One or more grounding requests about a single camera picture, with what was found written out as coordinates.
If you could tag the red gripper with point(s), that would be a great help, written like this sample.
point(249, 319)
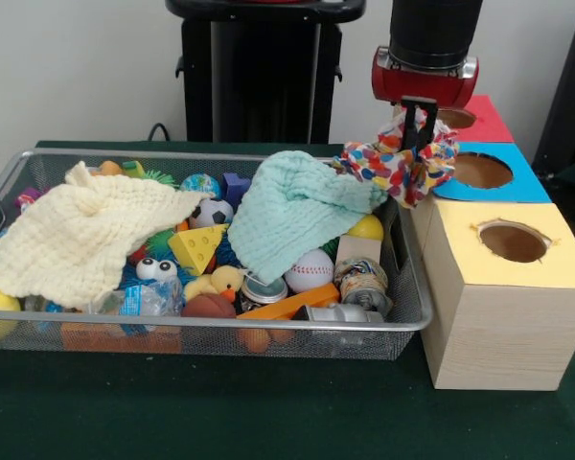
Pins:
point(426, 86)

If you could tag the white multicolour polka dot cloth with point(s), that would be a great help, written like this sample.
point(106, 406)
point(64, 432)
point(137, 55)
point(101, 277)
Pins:
point(378, 163)

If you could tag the mint green waffle cloth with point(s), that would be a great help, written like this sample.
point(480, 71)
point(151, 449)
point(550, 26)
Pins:
point(287, 211)

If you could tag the wooden box with three holes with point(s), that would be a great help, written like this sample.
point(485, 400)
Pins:
point(498, 335)

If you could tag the white baseball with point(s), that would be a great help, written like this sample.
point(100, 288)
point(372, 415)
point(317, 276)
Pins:
point(311, 275)

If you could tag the orange plastic building block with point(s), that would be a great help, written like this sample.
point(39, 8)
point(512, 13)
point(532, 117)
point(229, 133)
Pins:
point(311, 294)

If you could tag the black and white soccer ball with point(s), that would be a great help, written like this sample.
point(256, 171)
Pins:
point(211, 213)

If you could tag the yellow cheese wedge toy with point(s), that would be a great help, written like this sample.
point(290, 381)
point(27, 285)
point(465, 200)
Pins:
point(199, 246)

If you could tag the yellow plush duck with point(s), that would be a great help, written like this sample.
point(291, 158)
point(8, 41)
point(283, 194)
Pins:
point(220, 282)

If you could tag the cream waffle cloth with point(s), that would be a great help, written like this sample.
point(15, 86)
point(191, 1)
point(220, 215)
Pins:
point(76, 239)

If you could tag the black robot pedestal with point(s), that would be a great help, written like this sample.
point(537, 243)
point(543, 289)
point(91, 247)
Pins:
point(263, 72)

